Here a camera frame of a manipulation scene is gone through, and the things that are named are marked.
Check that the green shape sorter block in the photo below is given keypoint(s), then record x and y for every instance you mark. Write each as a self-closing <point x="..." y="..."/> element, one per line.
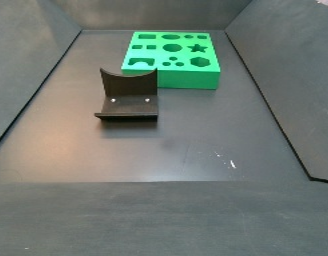
<point x="182" y="55"/>

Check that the black curved holder bracket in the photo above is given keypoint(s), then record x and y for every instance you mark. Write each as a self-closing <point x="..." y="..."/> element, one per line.
<point x="131" y="96"/>

